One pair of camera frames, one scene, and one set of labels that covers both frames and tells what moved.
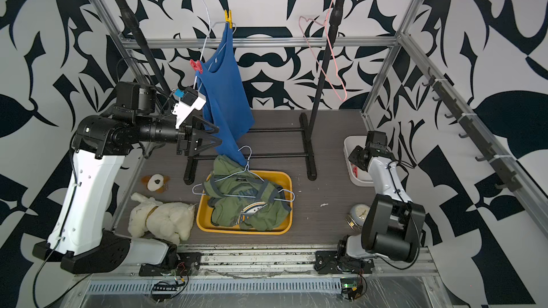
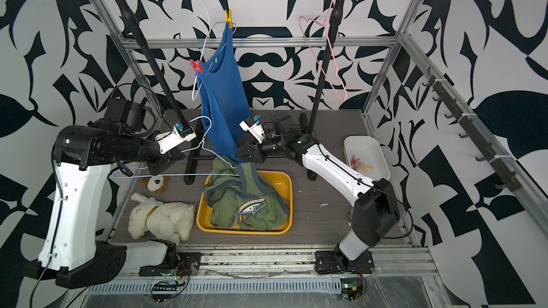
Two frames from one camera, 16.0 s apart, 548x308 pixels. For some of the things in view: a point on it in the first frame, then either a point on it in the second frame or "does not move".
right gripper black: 354,157 to 251,145
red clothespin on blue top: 196,65 does not move
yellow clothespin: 230,18 does not move
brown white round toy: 156,182 does not move
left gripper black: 189,147 to 168,161
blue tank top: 226,98 does not move
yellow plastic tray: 204,210 does not move
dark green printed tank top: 239,197 does not move
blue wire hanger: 248,169 to 203,138
